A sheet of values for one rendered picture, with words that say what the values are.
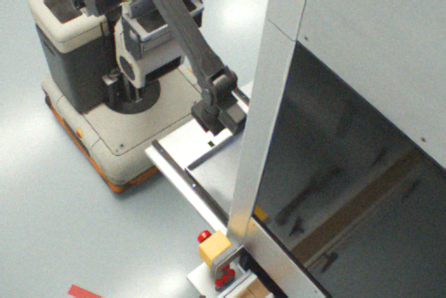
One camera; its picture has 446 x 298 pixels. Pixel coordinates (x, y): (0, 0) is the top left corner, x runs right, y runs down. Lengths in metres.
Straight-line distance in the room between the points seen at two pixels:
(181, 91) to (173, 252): 0.75
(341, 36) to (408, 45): 0.10
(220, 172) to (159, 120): 0.87
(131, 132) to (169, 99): 0.24
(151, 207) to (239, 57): 1.03
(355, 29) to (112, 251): 2.01
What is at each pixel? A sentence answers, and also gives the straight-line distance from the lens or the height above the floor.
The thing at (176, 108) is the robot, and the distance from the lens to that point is 2.56.
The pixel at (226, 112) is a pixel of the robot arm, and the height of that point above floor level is 1.28.
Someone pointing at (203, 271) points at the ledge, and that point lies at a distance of 1.58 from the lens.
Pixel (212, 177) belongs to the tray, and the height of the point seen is 0.88.
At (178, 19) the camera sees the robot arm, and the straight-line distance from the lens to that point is 1.27.
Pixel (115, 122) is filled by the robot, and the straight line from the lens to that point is 2.54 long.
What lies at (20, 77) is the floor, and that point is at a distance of 3.14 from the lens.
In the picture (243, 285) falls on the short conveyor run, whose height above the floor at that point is 0.97.
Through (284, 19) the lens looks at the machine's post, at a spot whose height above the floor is 1.82.
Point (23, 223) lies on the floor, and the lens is 2.69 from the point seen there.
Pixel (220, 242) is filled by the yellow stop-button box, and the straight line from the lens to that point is 1.45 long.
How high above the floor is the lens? 2.38
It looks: 59 degrees down
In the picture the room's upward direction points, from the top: 8 degrees clockwise
